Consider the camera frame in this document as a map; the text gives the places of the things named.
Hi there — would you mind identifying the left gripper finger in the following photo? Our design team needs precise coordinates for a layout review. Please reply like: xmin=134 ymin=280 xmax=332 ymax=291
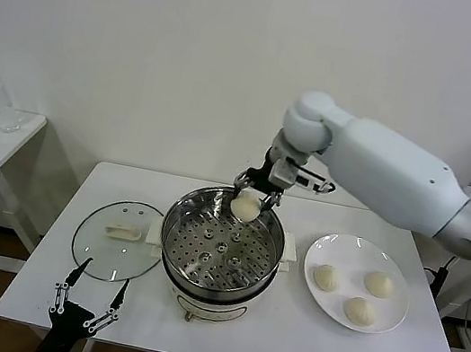
xmin=81 ymin=273 xmax=131 ymax=339
xmin=49 ymin=250 xmax=94 ymax=319

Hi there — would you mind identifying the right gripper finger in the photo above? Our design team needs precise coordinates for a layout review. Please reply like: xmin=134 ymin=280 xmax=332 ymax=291
xmin=258 ymin=187 xmax=285 ymax=215
xmin=230 ymin=167 xmax=256 ymax=198

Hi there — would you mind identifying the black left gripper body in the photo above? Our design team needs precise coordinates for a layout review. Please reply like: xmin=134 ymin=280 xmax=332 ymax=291
xmin=31 ymin=296 xmax=99 ymax=352

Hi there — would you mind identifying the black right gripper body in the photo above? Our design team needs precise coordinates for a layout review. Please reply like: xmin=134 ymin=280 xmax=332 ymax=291
xmin=240 ymin=141 xmax=295 ymax=198

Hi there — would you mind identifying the white steamed baozi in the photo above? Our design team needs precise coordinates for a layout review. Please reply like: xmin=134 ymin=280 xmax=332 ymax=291
xmin=310 ymin=261 xmax=343 ymax=295
xmin=340 ymin=294 xmax=380 ymax=332
xmin=227 ymin=188 xmax=263 ymax=225
xmin=360 ymin=268 xmax=397 ymax=300

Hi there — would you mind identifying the glass lid with cream handle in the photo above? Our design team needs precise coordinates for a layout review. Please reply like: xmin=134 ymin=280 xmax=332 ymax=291
xmin=66 ymin=190 xmax=172 ymax=290

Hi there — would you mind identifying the perforated steel steamer basket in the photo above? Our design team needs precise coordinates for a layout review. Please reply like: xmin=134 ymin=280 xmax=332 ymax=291
xmin=151 ymin=177 xmax=294 ymax=306

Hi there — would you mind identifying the steel steamer pot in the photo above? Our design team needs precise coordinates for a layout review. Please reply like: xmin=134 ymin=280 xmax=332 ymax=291
xmin=132 ymin=208 xmax=302 ymax=340

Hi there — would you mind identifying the white round plate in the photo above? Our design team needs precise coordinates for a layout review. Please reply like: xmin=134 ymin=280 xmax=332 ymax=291
xmin=294 ymin=228 xmax=420 ymax=339

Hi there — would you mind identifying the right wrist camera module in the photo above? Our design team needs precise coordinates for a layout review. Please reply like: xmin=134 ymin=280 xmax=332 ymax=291
xmin=265 ymin=154 xmax=341 ymax=199

